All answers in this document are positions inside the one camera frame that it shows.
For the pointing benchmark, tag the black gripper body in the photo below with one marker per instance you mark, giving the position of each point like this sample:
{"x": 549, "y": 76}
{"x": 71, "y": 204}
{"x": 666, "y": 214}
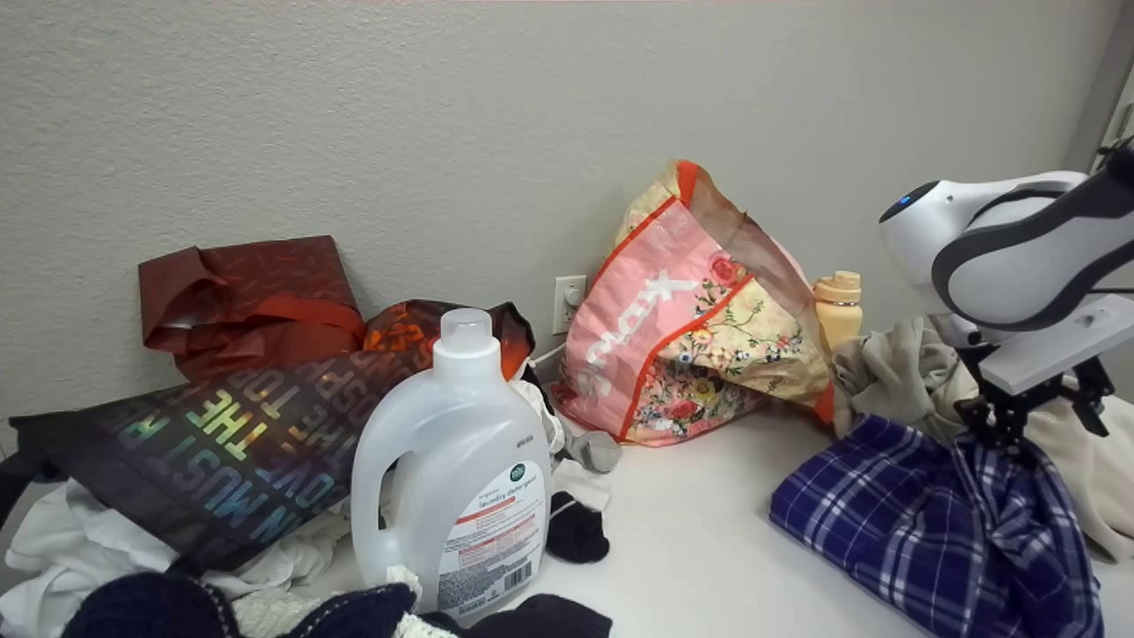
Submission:
{"x": 1000, "y": 415}

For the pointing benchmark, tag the blue checked garment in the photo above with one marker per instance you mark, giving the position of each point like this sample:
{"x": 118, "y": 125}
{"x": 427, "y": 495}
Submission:
{"x": 957, "y": 536}

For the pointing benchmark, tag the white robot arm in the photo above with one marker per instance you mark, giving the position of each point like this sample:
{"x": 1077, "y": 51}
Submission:
{"x": 1015, "y": 274}

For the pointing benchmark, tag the navy blue garment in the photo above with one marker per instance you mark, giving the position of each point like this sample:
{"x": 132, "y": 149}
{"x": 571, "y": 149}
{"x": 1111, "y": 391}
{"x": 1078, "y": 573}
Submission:
{"x": 187, "y": 607}

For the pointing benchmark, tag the yellow plastic bottle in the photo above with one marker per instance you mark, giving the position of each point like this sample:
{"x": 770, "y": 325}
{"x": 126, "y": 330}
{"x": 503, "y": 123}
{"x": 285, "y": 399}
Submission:
{"x": 838, "y": 307}

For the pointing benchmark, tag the floral pink tote bag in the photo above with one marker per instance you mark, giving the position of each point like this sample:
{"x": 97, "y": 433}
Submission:
{"x": 694, "y": 321}

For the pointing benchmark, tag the white door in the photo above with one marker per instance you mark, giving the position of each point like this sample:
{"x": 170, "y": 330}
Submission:
{"x": 1119, "y": 125}

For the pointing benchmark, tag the black sock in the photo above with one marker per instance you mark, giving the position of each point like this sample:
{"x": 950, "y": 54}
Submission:
{"x": 577, "y": 532}

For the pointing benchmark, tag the white detergent jug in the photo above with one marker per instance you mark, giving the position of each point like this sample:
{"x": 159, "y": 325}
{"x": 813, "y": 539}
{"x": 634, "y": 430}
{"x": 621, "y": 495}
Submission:
{"x": 451, "y": 478}

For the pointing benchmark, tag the orange patterned bag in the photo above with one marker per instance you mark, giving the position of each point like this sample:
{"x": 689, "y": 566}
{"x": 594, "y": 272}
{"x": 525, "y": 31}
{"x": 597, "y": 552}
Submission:
{"x": 407, "y": 334}

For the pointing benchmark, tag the dark red paper bag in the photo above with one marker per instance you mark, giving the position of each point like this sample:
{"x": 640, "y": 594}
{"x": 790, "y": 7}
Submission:
{"x": 249, "y": 307}

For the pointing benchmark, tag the black lettered tote bag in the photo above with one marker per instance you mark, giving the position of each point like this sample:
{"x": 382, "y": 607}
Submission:
{"x": 213, "y": 469}

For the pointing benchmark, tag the white crumpled cloth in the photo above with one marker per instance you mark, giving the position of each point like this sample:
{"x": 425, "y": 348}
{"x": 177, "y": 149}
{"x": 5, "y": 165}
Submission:
{"x": 68, "y": 542}

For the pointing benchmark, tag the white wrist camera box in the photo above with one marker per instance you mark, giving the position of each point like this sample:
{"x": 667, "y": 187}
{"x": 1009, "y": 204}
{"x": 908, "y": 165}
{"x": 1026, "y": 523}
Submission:
{"x": 1038, "y": 354}

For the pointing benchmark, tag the white wall outlet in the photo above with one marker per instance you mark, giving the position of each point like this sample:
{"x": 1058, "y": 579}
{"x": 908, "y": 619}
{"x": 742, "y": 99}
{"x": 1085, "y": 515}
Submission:
{"x": 566, "y": 298}

